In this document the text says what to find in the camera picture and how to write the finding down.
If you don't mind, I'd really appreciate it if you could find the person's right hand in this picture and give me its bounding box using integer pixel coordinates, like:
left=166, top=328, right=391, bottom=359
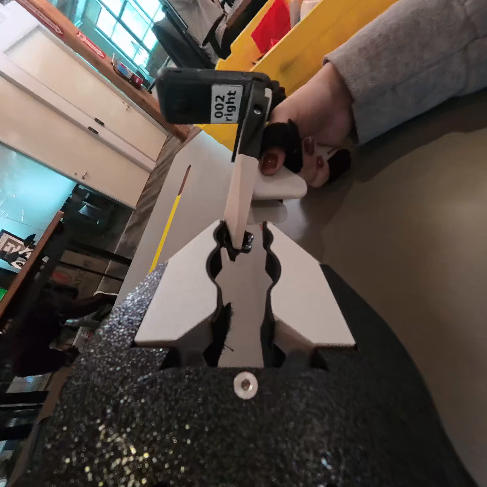
left=260, top=63, right=359, bottom=188

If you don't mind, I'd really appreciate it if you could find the white door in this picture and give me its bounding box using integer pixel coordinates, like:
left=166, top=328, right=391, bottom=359
left=0, top=23, right=170, bottom=168
left=0, top=68, right=156, bottom=210

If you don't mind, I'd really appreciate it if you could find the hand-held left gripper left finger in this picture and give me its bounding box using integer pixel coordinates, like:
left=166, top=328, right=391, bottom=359
left=134, top=220, right=229, bottom=354

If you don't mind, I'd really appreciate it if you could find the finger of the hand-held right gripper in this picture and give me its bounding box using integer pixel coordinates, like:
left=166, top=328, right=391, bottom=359
left=247, top=200, right=287, bottom=225
left=224, top=153, right=308, bottom=262

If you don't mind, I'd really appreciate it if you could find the wooden desk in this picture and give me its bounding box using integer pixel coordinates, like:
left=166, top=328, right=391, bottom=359
left=0, top=211, right=65, bottom=318

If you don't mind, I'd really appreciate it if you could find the yellow plastic bin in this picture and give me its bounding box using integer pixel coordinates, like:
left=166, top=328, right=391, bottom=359
left=202, top=0, right=400, bottom=153

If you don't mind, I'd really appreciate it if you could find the chair with black jacket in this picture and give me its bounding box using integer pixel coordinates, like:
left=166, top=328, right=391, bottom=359
left=151, top=17, right=219, bottom=71

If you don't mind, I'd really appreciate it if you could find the red sign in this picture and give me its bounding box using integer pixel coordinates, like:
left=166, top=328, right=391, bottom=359
left=75, top=31, right=107, bottom=59
left=15, top=0, right=64, bottom=37

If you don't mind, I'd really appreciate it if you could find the red plastic sheet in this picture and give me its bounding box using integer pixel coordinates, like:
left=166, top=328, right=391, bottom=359
left=251, top=0, right=294, bottom=52

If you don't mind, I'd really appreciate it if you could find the cardboard box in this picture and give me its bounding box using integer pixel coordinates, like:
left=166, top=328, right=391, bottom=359
left=49, top=249, right=115, bottom=305

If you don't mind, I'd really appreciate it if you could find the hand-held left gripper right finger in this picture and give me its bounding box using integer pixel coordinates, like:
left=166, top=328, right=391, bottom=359
left=262, top=221, right=356, bottom=354

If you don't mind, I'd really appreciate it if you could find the yellow tape strip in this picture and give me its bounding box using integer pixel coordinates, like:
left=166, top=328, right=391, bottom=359
left=149, top=194, right=182, bottom=274

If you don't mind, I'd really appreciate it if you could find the red fire extinguisher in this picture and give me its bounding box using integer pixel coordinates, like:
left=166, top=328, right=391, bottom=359
left=114, top=61, right=144, bottom=87

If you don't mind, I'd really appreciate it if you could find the large window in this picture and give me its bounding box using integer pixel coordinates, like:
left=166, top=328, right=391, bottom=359
left=76, top=0, right=168, bottom=69

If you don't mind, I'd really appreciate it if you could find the black and white marker sign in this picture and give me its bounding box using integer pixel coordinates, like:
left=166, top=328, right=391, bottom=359
left=0, top=229, right=37, bottom=271

